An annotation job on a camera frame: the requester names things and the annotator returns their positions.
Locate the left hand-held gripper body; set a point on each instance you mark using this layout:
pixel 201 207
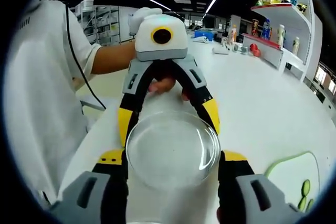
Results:
pixel 170 48

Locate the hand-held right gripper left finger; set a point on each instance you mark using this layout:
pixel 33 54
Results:
pixel 105 182

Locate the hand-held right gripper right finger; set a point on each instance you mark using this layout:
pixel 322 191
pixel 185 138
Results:
pixel 236 182

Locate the clear glass petri dish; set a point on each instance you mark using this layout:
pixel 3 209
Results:
pixel 173 155

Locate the row of cucumber slices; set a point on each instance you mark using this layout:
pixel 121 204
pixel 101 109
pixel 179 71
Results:
pixel 305 188

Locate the person's left hand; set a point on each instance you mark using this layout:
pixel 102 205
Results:
pixel 161 85

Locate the person's right hand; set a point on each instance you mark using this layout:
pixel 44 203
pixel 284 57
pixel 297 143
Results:
pixel 218 213

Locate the blue plastic bin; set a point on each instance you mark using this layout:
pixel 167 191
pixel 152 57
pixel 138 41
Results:
pixel 204 35

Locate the straight ceiling light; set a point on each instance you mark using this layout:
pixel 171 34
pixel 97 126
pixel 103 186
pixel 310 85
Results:
pixel 149 0
pixel 214 1

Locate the green rimmed cutting board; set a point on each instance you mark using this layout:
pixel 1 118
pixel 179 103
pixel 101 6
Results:
pixel 288 174

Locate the white orange bottle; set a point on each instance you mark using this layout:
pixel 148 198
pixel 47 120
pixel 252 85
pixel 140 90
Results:
pixel 232 34

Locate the metal storage rack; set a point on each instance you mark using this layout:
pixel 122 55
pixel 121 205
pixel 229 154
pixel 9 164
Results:
pixel 101 24

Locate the red plastic container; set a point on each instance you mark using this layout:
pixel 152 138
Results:
pixel 255 50

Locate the red yellow tall can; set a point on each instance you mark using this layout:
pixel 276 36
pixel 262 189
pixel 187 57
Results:
pixel 255 27

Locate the blue drink bottle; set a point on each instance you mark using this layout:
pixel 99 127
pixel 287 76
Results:
pixel 266 29

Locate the pale cream drink bottle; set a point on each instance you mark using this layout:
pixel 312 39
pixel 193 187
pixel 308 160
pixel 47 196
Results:
pixel 296 45

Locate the yellow green snack packet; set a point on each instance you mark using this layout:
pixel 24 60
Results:
pixel 270 1

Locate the yellow black snack packet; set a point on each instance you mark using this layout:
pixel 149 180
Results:
pixel 302 7

